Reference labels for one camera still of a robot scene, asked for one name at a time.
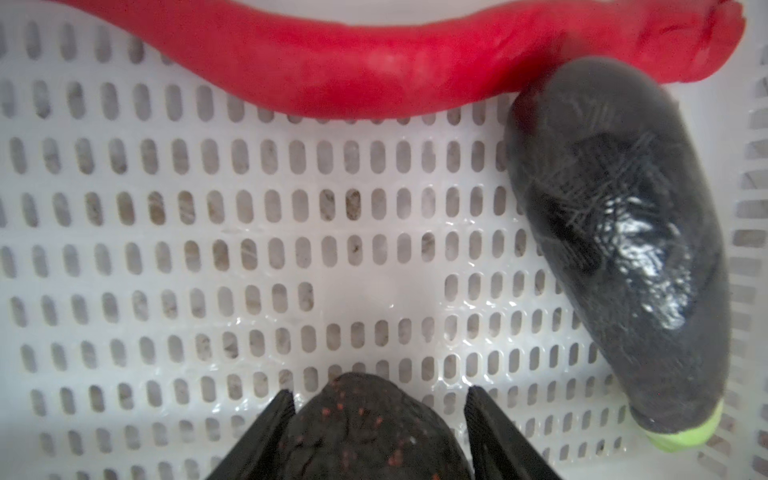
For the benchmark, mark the white plastic basket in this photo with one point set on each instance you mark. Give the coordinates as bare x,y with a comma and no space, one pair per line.
171,257

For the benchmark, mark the red toy chili pepper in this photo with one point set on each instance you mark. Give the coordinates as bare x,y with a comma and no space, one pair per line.
330,70

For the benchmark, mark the dark avocado toy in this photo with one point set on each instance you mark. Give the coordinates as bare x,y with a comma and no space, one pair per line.
362,426

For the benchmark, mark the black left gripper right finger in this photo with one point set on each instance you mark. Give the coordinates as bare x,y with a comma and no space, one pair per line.
499,450

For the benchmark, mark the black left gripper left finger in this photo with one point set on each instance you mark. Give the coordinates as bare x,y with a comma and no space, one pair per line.
254,455

